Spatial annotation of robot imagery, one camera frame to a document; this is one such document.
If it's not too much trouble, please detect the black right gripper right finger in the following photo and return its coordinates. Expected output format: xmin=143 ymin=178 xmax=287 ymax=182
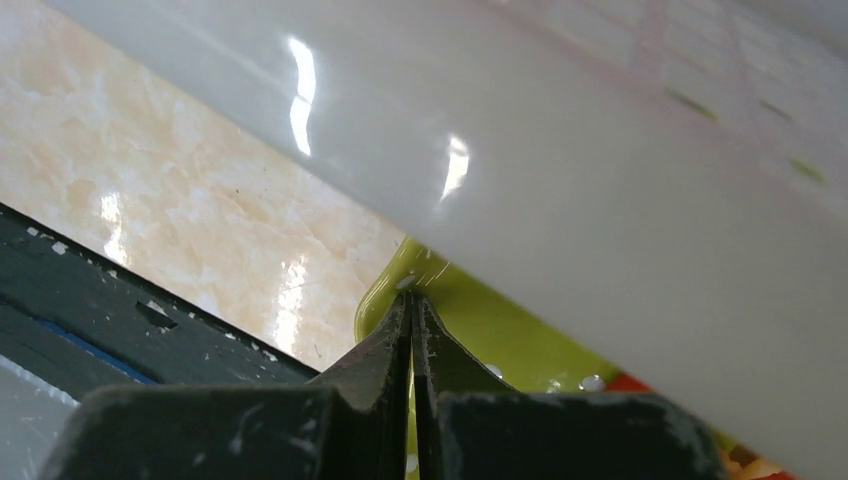
xmin=411 ymin=294 xmax=516 ymax=479

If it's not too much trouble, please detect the orange salmon slice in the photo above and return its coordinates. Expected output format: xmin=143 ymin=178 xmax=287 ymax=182
xmin=605 ymin=374 xmax=795 ymax=480

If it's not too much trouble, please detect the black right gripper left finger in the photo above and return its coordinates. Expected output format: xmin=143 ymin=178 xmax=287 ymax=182
xmin=308 ymin=293 xmax=412 ymax=479

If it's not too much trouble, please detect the white perforated plastic basket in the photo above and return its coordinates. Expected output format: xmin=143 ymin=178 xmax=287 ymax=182
xmin=55 ymin=1 xmax=847 ymax=479

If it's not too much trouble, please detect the green polka dot plate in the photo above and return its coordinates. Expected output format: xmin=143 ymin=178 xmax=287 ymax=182
xmin=352 ymin=237 xmax=740 ymax=480

